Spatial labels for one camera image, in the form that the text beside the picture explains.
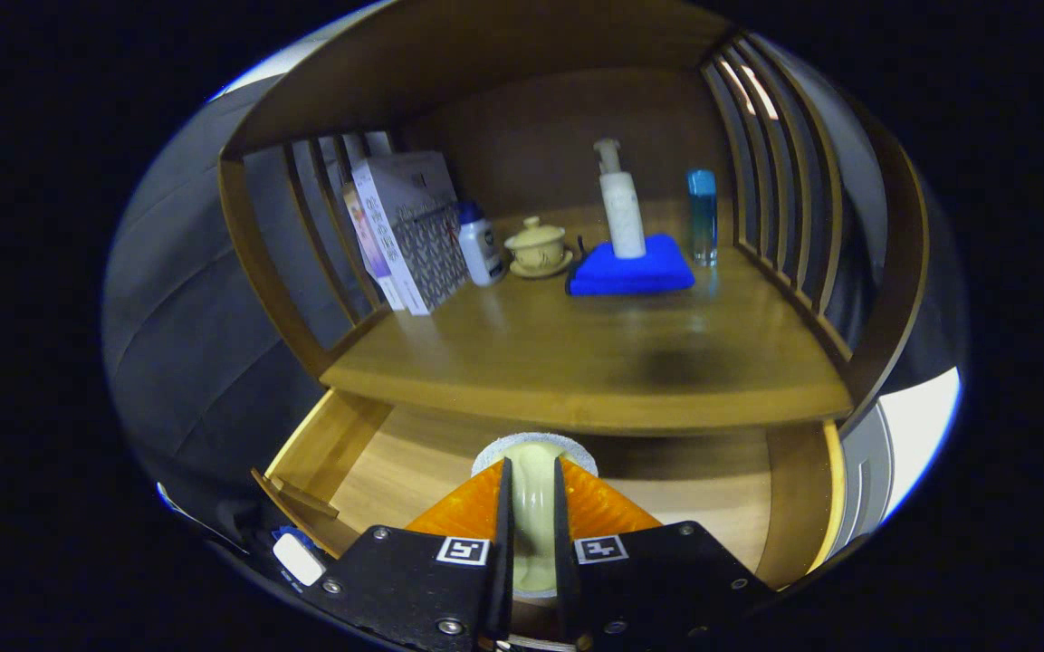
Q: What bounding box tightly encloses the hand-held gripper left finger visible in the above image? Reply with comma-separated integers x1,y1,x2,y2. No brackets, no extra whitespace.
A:
322,457,515,652

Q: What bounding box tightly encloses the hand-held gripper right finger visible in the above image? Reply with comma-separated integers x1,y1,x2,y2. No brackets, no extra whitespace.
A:
553,455,776,648

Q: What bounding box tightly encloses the green scrub brush grey pad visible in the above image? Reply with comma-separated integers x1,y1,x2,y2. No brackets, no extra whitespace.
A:
470,432,599,600

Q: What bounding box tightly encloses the brown wooden drawer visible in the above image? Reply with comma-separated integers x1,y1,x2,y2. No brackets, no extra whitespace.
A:
250,389,848,590

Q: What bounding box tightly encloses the wooden countertop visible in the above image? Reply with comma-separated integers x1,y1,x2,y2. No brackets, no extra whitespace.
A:
318,199,853,437

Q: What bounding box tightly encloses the white drawer cabinet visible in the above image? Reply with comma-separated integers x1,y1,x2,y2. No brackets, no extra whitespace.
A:
834,367,962,553

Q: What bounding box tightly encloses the brown wooden cabinet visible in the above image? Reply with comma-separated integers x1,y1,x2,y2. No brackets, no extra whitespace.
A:
214,0,930,590

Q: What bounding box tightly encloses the white plastic object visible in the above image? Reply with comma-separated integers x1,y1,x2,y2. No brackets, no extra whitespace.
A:
272,532,328,587

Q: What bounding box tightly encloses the blue folded cloth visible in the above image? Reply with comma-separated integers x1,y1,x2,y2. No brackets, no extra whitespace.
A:
565,234,696,298

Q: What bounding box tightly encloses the white bottle blue cap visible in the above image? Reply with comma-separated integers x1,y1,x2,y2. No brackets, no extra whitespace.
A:
456,201,506,287

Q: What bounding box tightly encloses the yellow lidded teacup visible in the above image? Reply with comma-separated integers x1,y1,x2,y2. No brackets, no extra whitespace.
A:
503,216,575,280

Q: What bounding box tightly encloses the white patterned thick book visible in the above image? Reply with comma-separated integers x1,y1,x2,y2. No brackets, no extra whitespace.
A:
351,150,470,316

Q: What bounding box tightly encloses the thin purple book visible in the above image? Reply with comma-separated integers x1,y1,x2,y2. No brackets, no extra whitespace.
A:
342,181,407,312

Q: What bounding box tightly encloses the white pump bottle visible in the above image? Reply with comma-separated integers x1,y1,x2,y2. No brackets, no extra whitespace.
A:
593,138,647,260

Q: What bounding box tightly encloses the clear blue bottle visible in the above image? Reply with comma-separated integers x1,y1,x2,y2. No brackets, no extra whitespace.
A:
686,168,720,267

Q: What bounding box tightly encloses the black backdrop cloth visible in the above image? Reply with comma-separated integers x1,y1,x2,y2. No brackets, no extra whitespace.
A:
101,72,332,544

